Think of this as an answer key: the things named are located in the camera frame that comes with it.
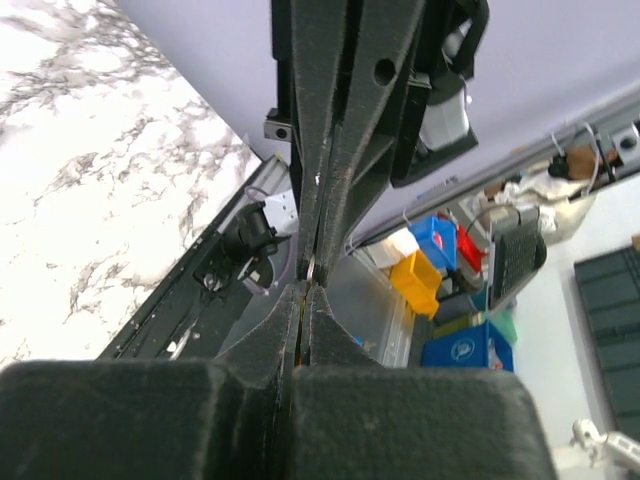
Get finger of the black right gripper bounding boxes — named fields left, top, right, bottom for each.
left=292, top=1, right=345, bottom=278
left=314, top=1, right=425, bottom=285

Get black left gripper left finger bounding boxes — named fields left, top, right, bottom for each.
left=1, top=285, right=300, bottom=479

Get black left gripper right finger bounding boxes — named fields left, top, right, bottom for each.
left=292, top=287, right=557, bottom=479

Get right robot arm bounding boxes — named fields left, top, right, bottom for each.
left=227, top=1, right=425, bottom=285

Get white lead robot arm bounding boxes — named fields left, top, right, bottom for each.
left=291, top=287, right=639, bottom=479

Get blue storage bin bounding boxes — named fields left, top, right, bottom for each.
left=421, top=322, right=515, bottom=372

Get yellow storage bin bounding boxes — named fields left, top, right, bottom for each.
left=390, top=250, right=443, bottom=319

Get red storage bin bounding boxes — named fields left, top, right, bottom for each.
left=456, top=226, right=488, bottom=273

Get black keyboard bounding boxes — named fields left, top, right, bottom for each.
left=487, top=207, right=547, bottom=311

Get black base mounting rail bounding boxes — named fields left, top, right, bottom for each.
left=97, top=199, right=296, bottom=361

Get aluminium frame post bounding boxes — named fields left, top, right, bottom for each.
left=345, top=87, right=639, bottom=250

